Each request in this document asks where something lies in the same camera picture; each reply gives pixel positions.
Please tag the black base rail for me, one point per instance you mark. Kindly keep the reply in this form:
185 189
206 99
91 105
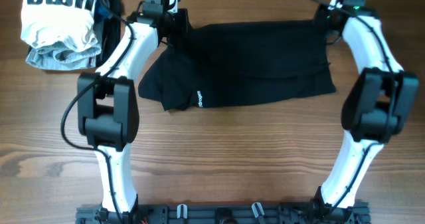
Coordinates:
284 213

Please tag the grey folded garment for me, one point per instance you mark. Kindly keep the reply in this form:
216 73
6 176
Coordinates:
71 53

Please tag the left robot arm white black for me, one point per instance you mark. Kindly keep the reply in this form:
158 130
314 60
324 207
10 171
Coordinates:
108 114

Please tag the black folded garment in pile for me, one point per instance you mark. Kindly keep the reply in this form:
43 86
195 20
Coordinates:
110 31

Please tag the left white rail clip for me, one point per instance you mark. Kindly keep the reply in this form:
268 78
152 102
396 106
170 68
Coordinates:
182 211

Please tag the black t-shirt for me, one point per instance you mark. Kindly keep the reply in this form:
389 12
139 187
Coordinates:
240 64

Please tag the right white rail clip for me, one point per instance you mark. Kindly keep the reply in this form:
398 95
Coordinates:
258 212

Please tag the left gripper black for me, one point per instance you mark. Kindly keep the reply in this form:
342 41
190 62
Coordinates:
182 25

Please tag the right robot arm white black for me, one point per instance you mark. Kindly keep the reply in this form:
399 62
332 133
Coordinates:
376 108

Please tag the white rail clip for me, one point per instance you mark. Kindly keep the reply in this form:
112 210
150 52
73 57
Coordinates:
182 211
258 212

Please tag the white shirt with black lettering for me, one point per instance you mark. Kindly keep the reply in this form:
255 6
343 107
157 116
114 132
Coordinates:
70 22

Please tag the blue garment in pile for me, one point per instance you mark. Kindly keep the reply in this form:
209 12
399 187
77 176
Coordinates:
101 13

